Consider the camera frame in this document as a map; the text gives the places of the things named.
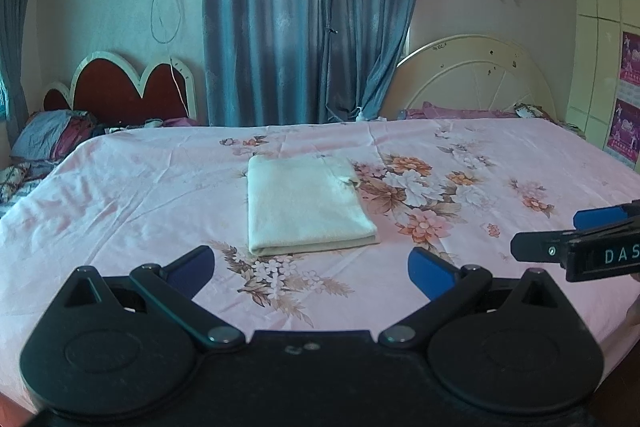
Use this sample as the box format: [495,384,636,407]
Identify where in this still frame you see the cream wardrobe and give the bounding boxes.
[566,0,640,168]

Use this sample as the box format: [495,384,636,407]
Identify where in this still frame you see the large pink wall poster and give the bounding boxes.
[602,98,640,166]

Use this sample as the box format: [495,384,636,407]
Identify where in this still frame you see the white charging cable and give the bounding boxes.
[169,54,194,118]

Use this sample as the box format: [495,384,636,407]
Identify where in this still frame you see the floral pillow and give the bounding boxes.
[515,103,557,123]

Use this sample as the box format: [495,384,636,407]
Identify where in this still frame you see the cream round headboard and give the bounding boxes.
[395,34,557,120]

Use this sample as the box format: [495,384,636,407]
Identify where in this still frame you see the person's right hand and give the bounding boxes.
[626,272,640,329]

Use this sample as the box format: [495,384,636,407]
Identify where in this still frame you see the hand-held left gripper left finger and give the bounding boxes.
[52,245,247,353]

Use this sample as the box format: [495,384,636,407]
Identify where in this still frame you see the red heart-shaped headboard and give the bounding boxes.
[41,51,199,128]

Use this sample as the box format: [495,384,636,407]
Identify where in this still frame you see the white knit sweater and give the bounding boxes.
[247,154,379,257]

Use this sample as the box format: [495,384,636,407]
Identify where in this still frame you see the blue pillow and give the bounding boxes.
[10,109,97,160]

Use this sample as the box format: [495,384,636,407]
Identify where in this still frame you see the patterned quilt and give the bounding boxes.
[0,158,62,206]

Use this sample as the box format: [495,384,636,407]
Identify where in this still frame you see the purple pillow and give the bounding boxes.
[145,117,199,128]

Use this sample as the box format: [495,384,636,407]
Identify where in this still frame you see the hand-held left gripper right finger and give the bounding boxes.
[378,247,572,350]

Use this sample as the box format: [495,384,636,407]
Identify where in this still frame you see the blue curtain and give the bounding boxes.
[202,0,427,128]

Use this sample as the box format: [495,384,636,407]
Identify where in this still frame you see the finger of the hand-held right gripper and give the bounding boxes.
[573,202,640,231]
[510,229,576,264]

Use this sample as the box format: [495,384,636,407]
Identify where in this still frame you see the small pink wall poster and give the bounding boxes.
[620,32,640,84]

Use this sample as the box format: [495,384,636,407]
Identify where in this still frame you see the pink pillow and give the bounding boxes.
[397,102,521,122]

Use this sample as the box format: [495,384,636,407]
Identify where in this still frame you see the grey curtain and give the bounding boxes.
[0,0,52,148]

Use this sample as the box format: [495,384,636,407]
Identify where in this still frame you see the pink floral bed sheet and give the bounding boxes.
[0,118,640,404]

